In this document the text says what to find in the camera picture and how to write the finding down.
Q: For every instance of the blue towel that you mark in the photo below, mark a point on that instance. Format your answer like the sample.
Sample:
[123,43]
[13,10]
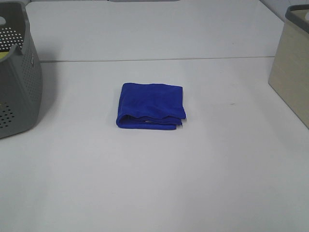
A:
[150,106]

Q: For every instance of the beige bin with grey rim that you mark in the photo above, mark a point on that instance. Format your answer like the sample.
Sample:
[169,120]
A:
[289,76]

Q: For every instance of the grey perforated plastic basket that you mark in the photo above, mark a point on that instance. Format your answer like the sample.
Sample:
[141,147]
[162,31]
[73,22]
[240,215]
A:
[20,71]

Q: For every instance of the yellow-green item inside basket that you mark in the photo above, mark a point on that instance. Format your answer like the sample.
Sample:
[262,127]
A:
[3,54]

